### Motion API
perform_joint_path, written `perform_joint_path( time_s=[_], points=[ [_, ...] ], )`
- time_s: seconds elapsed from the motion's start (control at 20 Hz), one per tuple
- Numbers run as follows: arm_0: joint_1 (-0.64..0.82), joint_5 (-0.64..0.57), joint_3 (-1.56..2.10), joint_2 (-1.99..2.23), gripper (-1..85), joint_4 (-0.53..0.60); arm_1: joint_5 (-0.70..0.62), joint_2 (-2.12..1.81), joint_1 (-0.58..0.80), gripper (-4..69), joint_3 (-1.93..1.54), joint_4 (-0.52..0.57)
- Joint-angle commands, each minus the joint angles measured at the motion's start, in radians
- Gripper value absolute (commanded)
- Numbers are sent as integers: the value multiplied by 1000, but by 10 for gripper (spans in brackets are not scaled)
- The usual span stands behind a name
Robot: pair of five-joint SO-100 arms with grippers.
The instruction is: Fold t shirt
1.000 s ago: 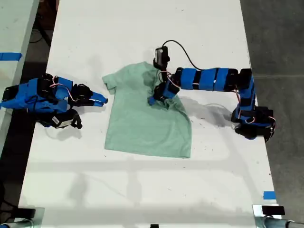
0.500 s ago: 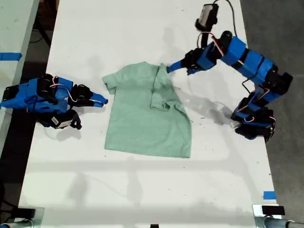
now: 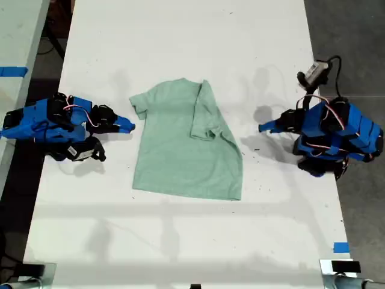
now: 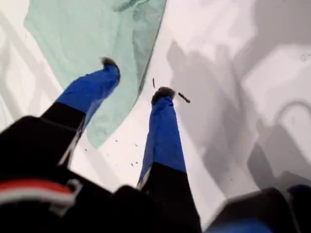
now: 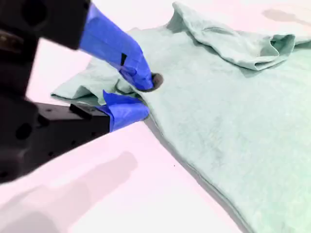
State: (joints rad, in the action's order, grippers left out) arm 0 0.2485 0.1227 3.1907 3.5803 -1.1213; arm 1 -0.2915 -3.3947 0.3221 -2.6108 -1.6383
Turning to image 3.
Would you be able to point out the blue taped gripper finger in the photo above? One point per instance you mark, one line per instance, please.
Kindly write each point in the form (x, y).
(270, 126)
(124, 121)
(124, 129)
(276, 131)

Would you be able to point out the pale green T-shirt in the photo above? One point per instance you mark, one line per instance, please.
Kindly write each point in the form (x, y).
(180, 144)

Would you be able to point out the blue and black arm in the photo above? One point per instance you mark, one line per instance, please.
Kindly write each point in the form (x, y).
(361, 129)
(30, 120)

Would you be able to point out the long blue tape strip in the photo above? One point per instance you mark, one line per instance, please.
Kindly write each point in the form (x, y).
(13, 71)

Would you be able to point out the small blue tape square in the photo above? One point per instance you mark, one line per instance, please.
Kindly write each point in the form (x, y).
(341, 247)

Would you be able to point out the small black box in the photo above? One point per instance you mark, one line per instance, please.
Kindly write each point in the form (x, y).
(346, 266)
(33, 268)

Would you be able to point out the metal table clamp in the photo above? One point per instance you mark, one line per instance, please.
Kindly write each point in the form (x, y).
(326, 275)
(49, 278)

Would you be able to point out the black camera stalk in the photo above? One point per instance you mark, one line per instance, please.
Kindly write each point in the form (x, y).
(309, 95)

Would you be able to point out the black camera box with label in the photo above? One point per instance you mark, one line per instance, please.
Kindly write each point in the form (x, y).
(82, 152)
(314, 73)

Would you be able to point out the black table frame leg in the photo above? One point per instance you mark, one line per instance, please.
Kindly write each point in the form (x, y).
(55, 36)

